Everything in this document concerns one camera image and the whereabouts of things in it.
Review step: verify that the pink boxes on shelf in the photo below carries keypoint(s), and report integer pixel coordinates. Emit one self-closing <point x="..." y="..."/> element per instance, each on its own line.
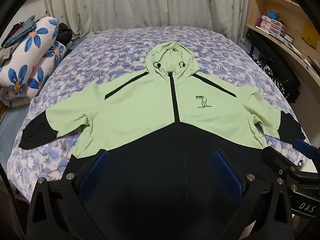
<point x="270" y="25"/>

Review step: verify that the black clothes behind quilts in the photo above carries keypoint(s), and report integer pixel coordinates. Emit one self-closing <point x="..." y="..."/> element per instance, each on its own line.
<point x="65" y="34"/>

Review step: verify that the white floral curtain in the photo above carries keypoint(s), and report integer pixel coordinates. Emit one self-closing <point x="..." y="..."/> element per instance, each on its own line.
<point x="227" y="17"/>

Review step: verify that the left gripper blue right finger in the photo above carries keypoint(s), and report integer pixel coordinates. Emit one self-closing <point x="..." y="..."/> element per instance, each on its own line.
<point x="227" y="172"/>

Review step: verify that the wooden bookshelf desk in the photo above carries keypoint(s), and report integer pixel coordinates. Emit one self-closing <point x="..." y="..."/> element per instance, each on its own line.
<point x="299" y="27"/>

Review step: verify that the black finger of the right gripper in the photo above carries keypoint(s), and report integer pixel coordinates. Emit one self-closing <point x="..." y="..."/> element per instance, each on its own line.
<point x="311" y="152"/>

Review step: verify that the green and black hooded jacket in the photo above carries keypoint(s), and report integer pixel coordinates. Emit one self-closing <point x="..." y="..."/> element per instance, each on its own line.
<point x="160" y="126"/>

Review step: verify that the purple cat print blanket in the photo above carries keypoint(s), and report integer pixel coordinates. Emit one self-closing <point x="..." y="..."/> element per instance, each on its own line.
<point x="110" y="54"/>

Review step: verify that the folded beige blanket stack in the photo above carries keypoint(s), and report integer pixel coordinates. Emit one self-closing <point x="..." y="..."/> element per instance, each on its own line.
<point x="15" y="101"/>

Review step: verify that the grey blue bed sheet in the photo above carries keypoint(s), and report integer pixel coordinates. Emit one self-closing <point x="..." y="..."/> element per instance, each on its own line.
<point x="10" y="125"/>

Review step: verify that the lower blue flower rolled quilt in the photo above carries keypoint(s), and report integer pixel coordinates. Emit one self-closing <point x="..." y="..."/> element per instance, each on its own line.
<point x="43" y="70"/>

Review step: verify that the pile of dark clothes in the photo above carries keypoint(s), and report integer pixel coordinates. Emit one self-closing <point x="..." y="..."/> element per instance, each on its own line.
<point x="18" y="32"/>

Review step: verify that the upper blue flower rolled quilt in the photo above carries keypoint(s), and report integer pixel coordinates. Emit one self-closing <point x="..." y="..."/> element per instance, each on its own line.
<point x="16" y="71"/>

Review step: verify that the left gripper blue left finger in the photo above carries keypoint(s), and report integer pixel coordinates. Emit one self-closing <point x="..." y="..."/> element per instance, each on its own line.
<point x="96" y="169"/>

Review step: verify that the blue flower rolled quilt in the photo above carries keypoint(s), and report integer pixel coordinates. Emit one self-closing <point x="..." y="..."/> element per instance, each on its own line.
<point x="16" y="71"/>
<point x="43" y="70"/>

